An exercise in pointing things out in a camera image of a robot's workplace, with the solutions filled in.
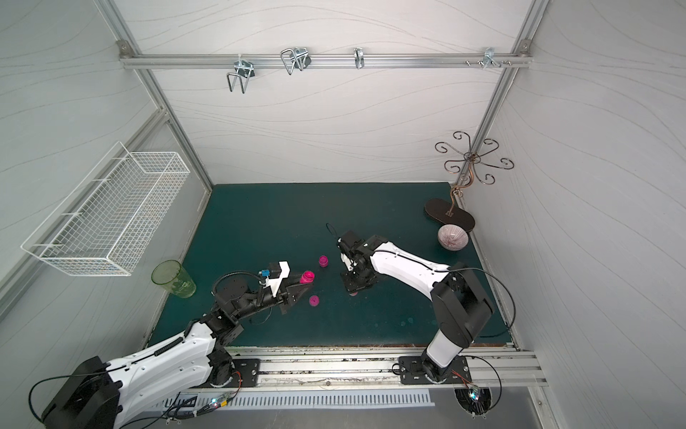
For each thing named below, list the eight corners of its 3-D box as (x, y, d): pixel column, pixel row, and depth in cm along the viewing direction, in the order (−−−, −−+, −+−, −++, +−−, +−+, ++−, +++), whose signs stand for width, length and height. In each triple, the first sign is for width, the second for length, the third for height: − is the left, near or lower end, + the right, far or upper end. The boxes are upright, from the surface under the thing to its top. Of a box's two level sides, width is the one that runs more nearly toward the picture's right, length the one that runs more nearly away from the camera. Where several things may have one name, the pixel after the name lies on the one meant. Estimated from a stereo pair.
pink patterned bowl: (440, 251, 100) (443, 245, 97) (434, 229, 107) (437, 223, 104) (468, 251, 100) (471, 245, 97) (461, 229, 107) (464, 223, 104)
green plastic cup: (171, 298, 90) (146, 280, 79) (180, 279, 94) (157, 259, 83) (195, 298, 90) (173, 280, 79) (202, 279, 94) (183, 259, 83)
